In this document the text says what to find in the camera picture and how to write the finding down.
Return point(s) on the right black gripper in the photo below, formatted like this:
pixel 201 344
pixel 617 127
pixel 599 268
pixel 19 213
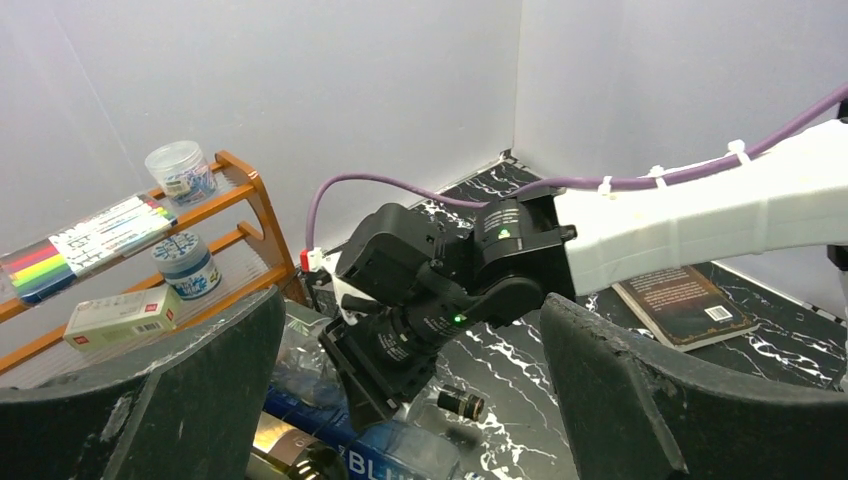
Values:
pixel 390 354

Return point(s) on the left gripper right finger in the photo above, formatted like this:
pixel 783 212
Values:
pixel 635 409

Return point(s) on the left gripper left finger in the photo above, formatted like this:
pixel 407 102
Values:
pixel 184 407

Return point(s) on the blue water bottle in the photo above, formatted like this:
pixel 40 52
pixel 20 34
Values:
pixel 392 450

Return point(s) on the dark wine bottle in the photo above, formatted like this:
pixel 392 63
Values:
pixel 293 455

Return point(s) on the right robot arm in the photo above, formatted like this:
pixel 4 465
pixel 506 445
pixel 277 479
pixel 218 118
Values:
pixel 406 287

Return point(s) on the dark hardcover book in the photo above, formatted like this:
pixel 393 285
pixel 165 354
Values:
pixel 683 309

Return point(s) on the small white cardboard box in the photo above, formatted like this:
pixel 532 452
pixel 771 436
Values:
pixel 95 324

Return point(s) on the small blue tin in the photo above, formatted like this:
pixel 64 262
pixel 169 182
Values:
pixel 186 263

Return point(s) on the orange wooden shelf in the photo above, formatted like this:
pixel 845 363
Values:
pixel 239 226

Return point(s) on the pack of coloured markers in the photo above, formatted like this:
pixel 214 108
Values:
pixel 46 267

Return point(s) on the clear plastic round container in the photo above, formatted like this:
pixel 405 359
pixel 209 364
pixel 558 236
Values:
pixel 182 172

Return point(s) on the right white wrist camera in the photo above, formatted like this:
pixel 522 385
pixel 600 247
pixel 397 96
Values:
pixel 320 271

